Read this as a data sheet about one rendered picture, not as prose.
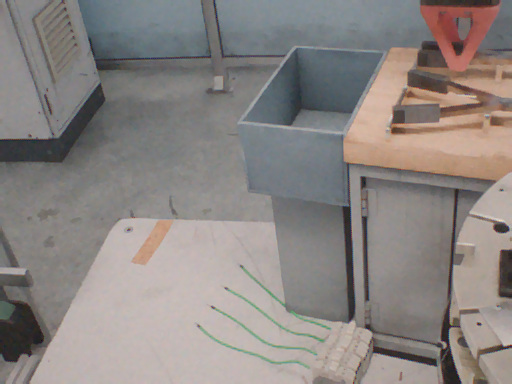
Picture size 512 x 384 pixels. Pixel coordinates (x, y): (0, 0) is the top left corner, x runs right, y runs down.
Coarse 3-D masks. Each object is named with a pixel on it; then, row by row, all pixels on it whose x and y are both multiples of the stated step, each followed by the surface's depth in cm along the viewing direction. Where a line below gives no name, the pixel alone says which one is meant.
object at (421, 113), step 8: (408, 104) 59; (416, 104) 58; (424, 104) 58; (432, 104) 58; (392, 112) 59; (400, 112) 58; (408, 112) 58; (416, 112) 58; (424, 112) 58; (432, 112) 58; (392, 120) 59; (400, 120) 59; (408, 120) 59; (416, 120) 59; (424, 120) 59; (432, 120) 58
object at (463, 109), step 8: (464, 104) 58; (472, 104) 58; (480, 104) 58; (488, 104) 58; (496, 104) 58; (440, 112) 58; (448, 112) 58; (456, 112) 58; (464, 112) 58; (472, 112) 58; (480, 112) 58
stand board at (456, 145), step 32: (384, 64) 71; (384, 96) 66; (416, 96) 65; (448, 96) 65; (352, 128) 62; (384, 128) 62; (416, 128) 61; (448, 128) 60; (480, 128) 60; (352, 160) 62; (384, 160) 60; (416, 160) 59; (448, 160) 58; (480, 160) 57
